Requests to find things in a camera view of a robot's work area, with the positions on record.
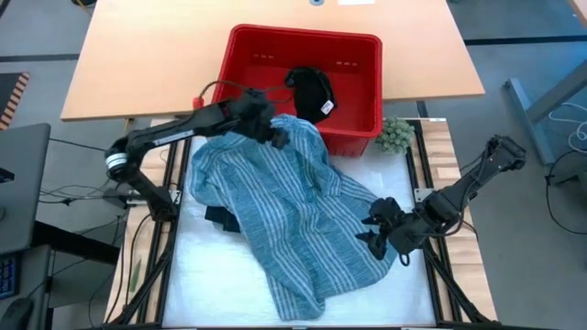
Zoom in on grey metal desk leg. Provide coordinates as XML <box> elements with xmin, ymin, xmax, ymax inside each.
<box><xmin>503</xmin><ymin>58</ymin><xmax>587</xmax><ymax>167</ymax></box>

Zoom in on black power cable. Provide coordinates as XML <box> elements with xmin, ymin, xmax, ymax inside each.
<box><xmin>38</xmin><ymin>136</ymin><xmax>138</xmax><ymax>206</ymax></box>

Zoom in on white cable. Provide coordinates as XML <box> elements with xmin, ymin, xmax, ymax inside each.
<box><xmin>547</xmin><ymin>101</ymin><xmax>587</xmax><ymax>155</ymax></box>

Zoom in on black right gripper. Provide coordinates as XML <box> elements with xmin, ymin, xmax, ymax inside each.
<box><xmin>355</xmin><ymin>196</ymin><xmax>435</xmax><ymax>261</ymax></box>

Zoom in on blue striped garment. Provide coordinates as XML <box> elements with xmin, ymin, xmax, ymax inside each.
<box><xmin>187</xmin><ymin>113</ymin><xmax>400</xmax><ymax>322</ymax></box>

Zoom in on black trousers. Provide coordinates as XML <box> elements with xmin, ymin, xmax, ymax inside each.
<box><xmin>204</xmin><ymin>205</ymin><xmax>242</xmax><ymax>234</ymax></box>

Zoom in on red ribbed plastic bin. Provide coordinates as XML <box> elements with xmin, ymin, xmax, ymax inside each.
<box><xmin>211</xmin><ymin>23</ymin><xmax>384</xmax><ymax>158</ymax></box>

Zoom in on silver metal bracket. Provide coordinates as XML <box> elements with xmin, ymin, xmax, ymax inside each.
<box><xmin>413</xmin><ymin>186</ymin><xmax>436</xmax><ymax>204</ymax></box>

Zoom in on black cable loop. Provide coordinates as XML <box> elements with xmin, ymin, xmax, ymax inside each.
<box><xmin>544</xmin><ymin>149</ymin><xmax>587</xmax><ymax>213</ymax></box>

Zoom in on grey side table top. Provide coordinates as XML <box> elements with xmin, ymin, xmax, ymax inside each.
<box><xmin>0</xmin><ymin>122</ymin><xmax>52</xmax><ymax>256</ymax></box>

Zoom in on white plastic table cover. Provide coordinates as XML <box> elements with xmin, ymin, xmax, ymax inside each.
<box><xmin>161</xmin><ymin>126</ymin><xmax>437</xmax><ymax>328</ymax></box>

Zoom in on backlit keyboard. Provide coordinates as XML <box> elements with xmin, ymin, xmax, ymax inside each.
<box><xmin>0</xmin><ymin>254</ymin><xmax>20</xmax><ymax>300</ymax></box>

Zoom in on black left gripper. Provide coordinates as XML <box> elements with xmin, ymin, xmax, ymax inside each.
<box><xmin>228</xmin><ymin>89</ymin><xmax>292</xmax><ymax>150</ymax></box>

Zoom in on grey office desk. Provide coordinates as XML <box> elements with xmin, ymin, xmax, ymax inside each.
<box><xmin>0</xmin><ymin>244</ymin><xmax>52</xmax><ymax>330</ymax></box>

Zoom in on green pen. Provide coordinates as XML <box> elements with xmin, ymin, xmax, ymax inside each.
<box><xmin>128</xmin><ymin>258</ymin><xmax>144</xmax><ymax>293</ymax></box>

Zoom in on black aluminium rig frame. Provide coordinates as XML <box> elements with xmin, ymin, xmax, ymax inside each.
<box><xmin>104</xmin><ymin>117</ymin><xmax>499</xmax><ymax>330</ymax></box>

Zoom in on light wooden desk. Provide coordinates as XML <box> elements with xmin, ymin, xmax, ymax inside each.
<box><xmin>60</xmin><ymin>0</ymin><xmax>486</xmax><ymax>121</ymax></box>

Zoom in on black garment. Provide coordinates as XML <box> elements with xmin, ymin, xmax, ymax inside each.
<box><xmin>283</xmin><ymin>66</ymin><xmax>338</xmax><ymax>125</ymax></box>

